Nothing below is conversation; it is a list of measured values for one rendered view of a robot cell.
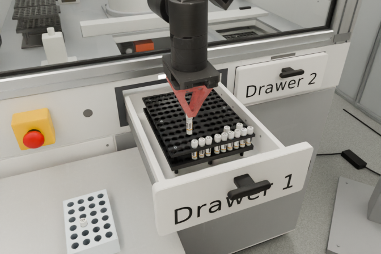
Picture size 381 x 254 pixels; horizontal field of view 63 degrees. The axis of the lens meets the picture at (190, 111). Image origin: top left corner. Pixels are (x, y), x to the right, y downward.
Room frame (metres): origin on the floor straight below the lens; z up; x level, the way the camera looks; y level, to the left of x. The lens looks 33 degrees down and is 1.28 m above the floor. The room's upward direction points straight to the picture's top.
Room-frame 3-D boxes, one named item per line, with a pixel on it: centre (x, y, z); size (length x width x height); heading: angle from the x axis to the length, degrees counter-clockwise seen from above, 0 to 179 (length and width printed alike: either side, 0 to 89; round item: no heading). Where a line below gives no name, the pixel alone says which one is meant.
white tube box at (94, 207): (0.38, 0.19, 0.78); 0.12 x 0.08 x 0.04; 22
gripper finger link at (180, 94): (0.47, 0.00, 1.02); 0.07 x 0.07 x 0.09; 20
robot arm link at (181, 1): (0.46, 0.01, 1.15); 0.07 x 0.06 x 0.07; 27
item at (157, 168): (0.58, 0.00, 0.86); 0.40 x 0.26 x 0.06; 21
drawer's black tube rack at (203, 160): (0.57, -0.01, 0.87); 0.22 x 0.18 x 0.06; 21
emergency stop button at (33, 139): (0.52, 0.33, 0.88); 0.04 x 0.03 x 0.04; 111
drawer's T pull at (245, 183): (0.36, -0.09, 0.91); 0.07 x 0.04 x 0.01; 111
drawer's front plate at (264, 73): (0.80, -0.26, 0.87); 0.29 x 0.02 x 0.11; 111
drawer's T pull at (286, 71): (0.77, -0.27, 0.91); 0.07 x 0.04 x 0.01; 111
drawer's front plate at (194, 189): (0.38, -0.08, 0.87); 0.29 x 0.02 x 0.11; 111
